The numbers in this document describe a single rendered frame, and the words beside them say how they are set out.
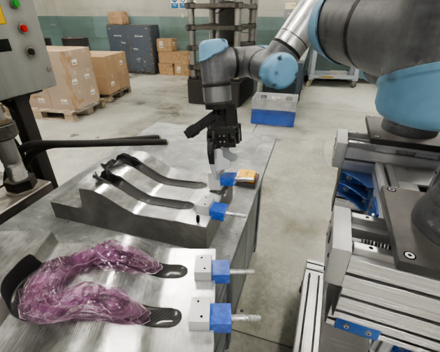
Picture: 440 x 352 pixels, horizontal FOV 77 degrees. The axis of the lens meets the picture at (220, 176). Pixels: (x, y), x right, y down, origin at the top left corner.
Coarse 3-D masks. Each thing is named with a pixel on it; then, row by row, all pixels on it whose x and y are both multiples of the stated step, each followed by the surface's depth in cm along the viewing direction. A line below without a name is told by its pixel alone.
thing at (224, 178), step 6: (210, 174) 80; (222, 174) 82; (228, 174) 82; (234, 174) 81; (210, 180) 81; (216, 180) 81; (222, 180) 80; (228, 180) 80; (234, 180) 80; (240, 180) 80; (246, 180) 80; (252, 180) 79; (210, 186) 82; (216, 186) 81; (222, 186) 83
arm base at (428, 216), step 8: (432, 192) 45; (424, 200) 46; (432, 200) 44; (416, 208) 47; (424, 208) 45; (432, 208) 44; (416, 216) 47; (424, 216) 45; (432, 216) 43; (416, 224) 46; (424, 224) 45; (432, 224) 43; (424, 232) 45; (432, 232) 43; (432, 240) 43
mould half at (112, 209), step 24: (120, 168) 86; (168, 168) 95; (72, 192) 88; (96, 192) 75; (120, 192) 78; (168, 192) 83; (192, 192) 83; (72, 216) 84; (96, 216) 80; (120, 216) 77; (144, 216) 74; (168, 216) 73; (192, 216) 73; (168, 240) 76; (192, 240) 73
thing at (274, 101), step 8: (256, 96) 408; (264, 96) 408; (272, 96) 405; (280, 96) 402; (288, 96) 398; (296, 96) 395; (256, 104) 379; (264, 104) 376; (272, 104) 373; (280, 104) 399; (288, 104) 399; (296, 104) 366
